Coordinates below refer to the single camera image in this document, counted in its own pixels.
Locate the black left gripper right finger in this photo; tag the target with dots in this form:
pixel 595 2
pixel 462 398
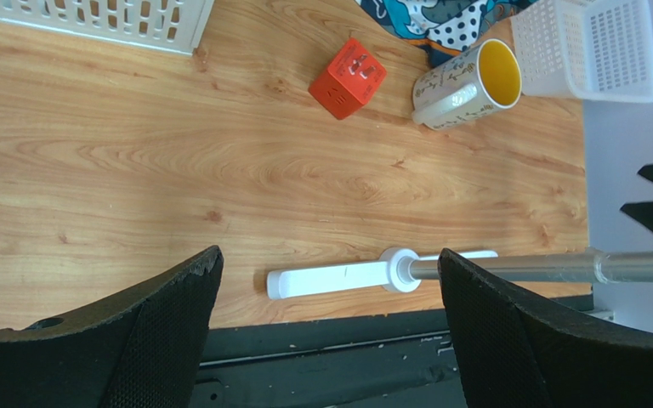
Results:
pixel 515 348

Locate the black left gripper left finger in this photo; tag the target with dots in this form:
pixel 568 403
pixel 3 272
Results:
pixel 139 347

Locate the blue patterned shorts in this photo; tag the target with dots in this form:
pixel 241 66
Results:
pixel 441 28

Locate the white garment rack stand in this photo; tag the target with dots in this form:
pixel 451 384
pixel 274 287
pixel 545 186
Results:
pixel 402 270

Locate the white mug yellow inside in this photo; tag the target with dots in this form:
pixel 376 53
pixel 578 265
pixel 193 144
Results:
pixel 481 81

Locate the white plastic mesh basket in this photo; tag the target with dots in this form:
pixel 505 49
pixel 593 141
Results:
pixel 591 50

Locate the orange cube power adapter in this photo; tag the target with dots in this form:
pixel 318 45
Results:
pixel 349 81

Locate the white perforated file holder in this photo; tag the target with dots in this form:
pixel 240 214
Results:
pixel 169 26

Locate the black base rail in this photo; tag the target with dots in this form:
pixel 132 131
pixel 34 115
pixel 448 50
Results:
pixel 390 360

